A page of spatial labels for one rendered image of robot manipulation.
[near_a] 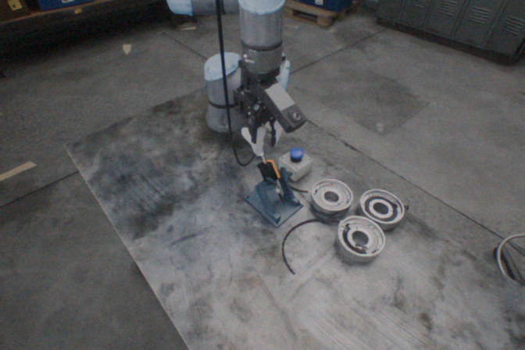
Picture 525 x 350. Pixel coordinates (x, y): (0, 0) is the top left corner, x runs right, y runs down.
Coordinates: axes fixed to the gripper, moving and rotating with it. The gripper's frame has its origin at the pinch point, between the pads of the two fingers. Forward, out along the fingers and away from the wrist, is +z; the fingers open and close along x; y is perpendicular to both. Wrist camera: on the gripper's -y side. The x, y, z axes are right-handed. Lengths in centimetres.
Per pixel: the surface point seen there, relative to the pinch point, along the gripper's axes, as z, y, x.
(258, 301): 18.3, -18.5, 20.2
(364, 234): 16.0, -25.0, -8.0
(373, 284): 18.2, -32.8, -0.3
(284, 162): 13.7, 3.3, -10.1
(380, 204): 16.1, -22.7, -18.7
